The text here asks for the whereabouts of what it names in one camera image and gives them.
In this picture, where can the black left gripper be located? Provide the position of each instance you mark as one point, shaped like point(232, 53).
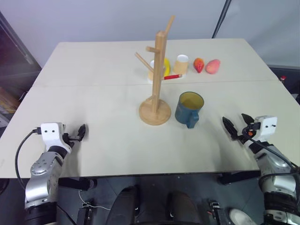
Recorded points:
point(72, 137)

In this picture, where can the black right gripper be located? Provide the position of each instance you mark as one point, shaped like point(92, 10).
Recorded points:
point(246, 137)

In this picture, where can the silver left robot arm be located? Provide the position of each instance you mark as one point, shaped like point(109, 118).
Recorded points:
point(42, 168)

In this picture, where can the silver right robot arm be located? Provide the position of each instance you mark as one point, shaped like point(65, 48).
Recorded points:
point(269, 164)

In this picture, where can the brown paper cup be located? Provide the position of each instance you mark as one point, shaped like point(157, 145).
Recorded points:
point(181, 66)

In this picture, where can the wooden mug tree stand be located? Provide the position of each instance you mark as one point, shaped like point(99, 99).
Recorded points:
point(157, 93)

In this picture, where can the white-rimmed paper cup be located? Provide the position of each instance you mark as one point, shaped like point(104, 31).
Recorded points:
point(151, 65)

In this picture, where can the blue mug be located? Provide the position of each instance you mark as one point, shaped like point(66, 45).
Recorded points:
point(184, 114)

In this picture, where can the pink toy peach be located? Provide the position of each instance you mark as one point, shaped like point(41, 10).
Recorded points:
point(212, 66)

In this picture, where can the red emergency button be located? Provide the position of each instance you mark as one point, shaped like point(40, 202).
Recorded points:
point(282, 78)

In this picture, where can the red toy strawberry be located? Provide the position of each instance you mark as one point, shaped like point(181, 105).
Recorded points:
point(199, 65)

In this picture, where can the red marker pen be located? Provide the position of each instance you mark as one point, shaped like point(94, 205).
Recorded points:
point(172, 77)

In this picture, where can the yellow banana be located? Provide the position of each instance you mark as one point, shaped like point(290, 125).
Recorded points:
point(167, 66)

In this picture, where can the dark grey cabinet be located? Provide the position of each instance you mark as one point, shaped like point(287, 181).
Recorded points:
point(11, 58)

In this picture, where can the black slanted pole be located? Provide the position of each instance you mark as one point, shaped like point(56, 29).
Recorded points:
point(221, 18)

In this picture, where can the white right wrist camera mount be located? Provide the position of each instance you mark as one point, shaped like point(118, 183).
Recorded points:
point(267, 129)

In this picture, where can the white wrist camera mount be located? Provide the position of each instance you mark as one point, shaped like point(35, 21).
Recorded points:
point(267, 129)
point(51, 134)

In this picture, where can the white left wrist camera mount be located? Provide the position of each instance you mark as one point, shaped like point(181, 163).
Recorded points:
point(51, 134)

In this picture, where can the black table frame bar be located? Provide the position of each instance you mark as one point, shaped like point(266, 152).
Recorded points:
point(75, 184)
point(236, 178)

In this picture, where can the black stand bracket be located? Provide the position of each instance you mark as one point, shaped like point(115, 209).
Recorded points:
point(85, 213)
point(215, 213)

